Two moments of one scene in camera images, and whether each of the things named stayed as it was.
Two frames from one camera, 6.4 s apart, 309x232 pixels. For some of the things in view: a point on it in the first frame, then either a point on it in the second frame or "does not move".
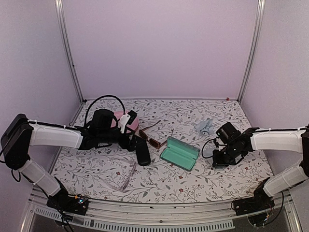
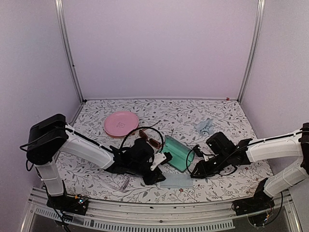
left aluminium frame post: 60,6 does not move
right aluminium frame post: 256,40 does not move
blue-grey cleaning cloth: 207,153 → 177,180
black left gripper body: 124,143 → 148,180
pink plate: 133,126 does not move
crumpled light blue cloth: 207,126 does not move
